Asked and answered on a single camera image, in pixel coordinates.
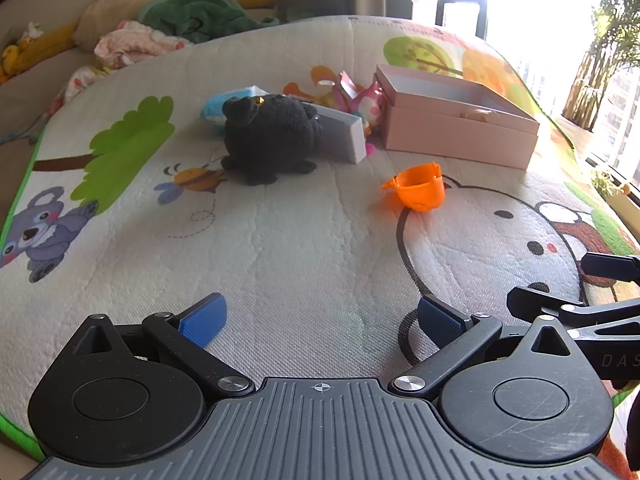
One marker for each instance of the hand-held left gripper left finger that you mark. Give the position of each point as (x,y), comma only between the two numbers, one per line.
(202,322)

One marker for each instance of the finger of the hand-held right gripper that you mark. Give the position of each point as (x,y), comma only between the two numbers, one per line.
(540,302)
(612,266)

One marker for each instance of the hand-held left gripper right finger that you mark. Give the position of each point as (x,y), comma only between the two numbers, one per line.
(440,320)

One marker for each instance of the orange toy cup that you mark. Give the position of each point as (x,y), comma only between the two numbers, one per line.
(420,190)

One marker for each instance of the pink cardboard box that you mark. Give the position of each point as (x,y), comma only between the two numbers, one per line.
(450,135)

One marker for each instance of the black plush toy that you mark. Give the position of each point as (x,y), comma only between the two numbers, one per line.
(270,135)

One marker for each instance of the white rectangular box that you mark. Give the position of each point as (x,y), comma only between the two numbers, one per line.
(345,135)

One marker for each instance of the blue clear-wrapped packet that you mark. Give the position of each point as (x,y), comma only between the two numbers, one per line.
(212,110)

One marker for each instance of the pink glitter toy pot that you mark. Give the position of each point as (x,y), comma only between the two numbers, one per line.
(372,107)

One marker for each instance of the small cream bottle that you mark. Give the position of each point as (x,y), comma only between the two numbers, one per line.
(326,84)

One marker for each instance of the small potted plant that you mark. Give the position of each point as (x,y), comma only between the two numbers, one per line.
(607,182)

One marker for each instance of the printed animal play mat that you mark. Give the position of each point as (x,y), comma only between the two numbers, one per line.
(300,240)

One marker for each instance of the potted bamboo plant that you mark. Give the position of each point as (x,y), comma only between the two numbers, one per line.
(600,75)

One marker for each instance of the red white paper packet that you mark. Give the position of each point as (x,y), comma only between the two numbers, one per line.
(347,84)

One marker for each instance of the floral white cloth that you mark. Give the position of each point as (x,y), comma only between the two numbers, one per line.
(80,80)

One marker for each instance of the pink patterned cloth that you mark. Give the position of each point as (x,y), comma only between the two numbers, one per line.
(130,42)

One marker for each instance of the green blanket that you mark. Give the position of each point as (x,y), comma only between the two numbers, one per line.
(200,12)

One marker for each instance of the yellow plush toy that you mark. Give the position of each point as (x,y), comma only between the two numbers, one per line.
(45,45)

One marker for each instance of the beige pillow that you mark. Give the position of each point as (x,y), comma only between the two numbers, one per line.
(110,10)

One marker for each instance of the black window frame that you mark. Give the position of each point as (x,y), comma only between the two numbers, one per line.
(460,5)

